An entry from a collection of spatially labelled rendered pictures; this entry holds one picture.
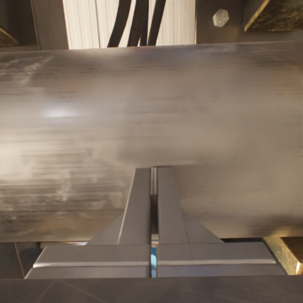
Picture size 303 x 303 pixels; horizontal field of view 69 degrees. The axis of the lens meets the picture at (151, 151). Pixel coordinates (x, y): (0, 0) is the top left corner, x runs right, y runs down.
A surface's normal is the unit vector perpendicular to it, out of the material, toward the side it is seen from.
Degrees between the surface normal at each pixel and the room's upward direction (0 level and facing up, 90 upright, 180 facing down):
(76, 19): 90
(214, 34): 90
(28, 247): 180
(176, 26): 90
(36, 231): 90
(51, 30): 180
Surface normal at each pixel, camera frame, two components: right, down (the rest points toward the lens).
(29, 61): -0.04, -0.65
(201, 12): -0.01, 0.30
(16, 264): 1.00, -0.03
